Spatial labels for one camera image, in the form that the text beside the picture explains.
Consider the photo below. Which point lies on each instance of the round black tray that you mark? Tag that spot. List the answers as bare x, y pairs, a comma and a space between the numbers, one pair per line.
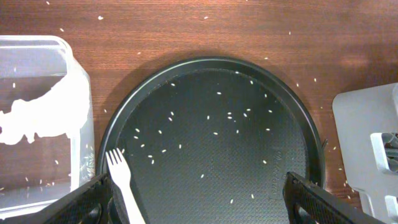
210, 140

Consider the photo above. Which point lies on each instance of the grey dishwasher rack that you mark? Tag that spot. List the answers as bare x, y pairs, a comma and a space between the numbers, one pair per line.
364, 118

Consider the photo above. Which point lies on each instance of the clear plastic bin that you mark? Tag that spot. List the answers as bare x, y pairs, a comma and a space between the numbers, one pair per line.
35, 175

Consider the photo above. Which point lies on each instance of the white tissue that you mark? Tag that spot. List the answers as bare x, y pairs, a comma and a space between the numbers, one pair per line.
62, 110

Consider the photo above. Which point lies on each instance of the white plastic fork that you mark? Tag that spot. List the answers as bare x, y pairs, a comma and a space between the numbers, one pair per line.
121, 176

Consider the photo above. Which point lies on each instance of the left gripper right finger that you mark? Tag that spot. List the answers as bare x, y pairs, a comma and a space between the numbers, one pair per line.
306, 202

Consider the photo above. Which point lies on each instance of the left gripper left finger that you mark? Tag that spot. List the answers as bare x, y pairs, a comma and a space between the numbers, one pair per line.
87, 204

